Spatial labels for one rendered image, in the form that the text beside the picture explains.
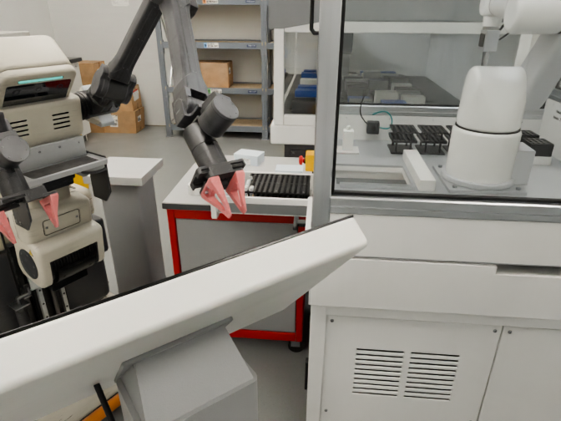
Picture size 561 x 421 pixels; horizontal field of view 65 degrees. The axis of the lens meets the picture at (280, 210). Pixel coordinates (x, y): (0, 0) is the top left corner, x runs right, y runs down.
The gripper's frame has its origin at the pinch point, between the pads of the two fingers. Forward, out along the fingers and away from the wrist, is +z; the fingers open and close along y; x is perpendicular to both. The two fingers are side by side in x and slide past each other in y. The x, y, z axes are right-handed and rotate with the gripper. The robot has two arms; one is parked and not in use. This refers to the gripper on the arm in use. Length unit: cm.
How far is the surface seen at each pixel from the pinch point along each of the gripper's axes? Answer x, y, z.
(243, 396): -10.4, -17.0, 29.8
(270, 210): 46, 37, -16
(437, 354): 21, 46, 45
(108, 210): 128, 9, -71
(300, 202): 40, 45, -13
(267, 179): 51, 46, -30
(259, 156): 89, 74, -60
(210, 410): -10.8, -21.7, 29.4
